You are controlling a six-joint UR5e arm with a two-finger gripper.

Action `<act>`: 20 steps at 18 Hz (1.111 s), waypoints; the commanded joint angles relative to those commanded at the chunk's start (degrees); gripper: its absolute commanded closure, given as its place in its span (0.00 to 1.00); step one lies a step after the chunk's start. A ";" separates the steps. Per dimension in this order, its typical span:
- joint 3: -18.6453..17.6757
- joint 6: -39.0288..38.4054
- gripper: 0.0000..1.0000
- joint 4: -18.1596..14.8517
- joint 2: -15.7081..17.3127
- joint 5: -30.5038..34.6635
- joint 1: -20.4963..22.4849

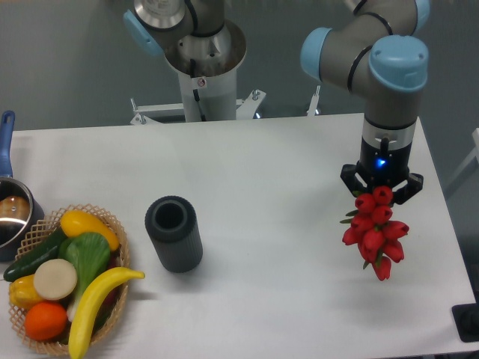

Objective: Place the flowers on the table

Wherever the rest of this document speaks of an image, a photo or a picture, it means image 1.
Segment white frame at right edge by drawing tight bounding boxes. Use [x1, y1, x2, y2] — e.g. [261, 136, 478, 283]
[444, 128, 478, 199]

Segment black device at table edge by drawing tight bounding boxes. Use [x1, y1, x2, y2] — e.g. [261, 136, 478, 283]
[451, 303, 478, 343]

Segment woven wicker basket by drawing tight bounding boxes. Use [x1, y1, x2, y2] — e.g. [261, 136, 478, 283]
[8, 204, 130, 356]

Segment dark grey ribbed vase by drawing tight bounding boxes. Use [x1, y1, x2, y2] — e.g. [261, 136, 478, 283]
[144, 195, 203, 273]

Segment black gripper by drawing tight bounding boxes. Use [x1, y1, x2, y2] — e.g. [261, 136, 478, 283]
[340, 139, 424, 204]

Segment yellow squash toy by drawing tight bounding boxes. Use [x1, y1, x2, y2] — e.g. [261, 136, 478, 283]
[60, 210, 120, 252]

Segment red tulip bouquet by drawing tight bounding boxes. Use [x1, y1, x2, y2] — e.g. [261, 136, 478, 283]
[341, 185, 409, 281]

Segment orange plastic fruit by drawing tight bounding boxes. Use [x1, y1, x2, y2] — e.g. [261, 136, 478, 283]
[24, 301, 67, 341]

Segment beige round disc toy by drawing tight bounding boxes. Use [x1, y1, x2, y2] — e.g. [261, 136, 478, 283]
[33, 259, 77, 301]

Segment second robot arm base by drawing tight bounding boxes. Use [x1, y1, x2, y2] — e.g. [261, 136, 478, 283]
[123, 1, 247, 122]

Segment dark green cucumber toy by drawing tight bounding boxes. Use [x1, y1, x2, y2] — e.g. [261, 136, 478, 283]
[3, 227, 67, 282]

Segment yellow plastic banana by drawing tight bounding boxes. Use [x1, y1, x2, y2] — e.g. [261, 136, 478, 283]
[68, 267, 145, 359]

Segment white metal mounting frame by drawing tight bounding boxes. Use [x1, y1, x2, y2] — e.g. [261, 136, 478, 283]
[129, 85, 321, 126]

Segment green bok choy toy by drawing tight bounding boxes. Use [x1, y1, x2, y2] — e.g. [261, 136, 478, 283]
[59, 232, 110, 322]

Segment blue handled saucepan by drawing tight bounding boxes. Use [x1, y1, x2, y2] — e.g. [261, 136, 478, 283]
[1, 111, 44, 263]

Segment yellow bell pepper toy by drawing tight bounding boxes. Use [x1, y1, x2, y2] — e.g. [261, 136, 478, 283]
[9, 274, 46, 310]

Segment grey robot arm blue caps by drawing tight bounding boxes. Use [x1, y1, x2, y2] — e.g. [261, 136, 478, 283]
[300, 0, 431, 204]

